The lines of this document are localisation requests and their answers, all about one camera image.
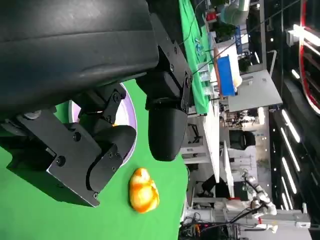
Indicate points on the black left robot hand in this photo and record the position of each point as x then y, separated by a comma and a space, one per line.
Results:
75, 50

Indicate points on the lilac plate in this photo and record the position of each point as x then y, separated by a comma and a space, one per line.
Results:
128, 112

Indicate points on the green cloth on workshop table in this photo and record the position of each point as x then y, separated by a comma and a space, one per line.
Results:
197, 82

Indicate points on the small red object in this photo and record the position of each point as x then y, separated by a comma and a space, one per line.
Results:
211, 16

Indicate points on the dark green potted plant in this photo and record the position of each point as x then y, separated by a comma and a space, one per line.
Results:
225, 31

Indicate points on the blue box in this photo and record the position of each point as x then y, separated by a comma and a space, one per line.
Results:
226, 75

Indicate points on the orange white toy bread roll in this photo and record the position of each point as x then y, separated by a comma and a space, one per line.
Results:
143, 192

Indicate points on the long white table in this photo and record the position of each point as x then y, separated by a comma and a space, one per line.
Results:
211, 140

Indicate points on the grey desk top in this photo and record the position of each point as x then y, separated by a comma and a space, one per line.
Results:
257, 95

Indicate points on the black office chair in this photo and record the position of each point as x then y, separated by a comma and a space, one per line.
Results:
241, 140

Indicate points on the red curved frame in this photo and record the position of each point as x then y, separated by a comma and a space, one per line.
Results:
303, 25

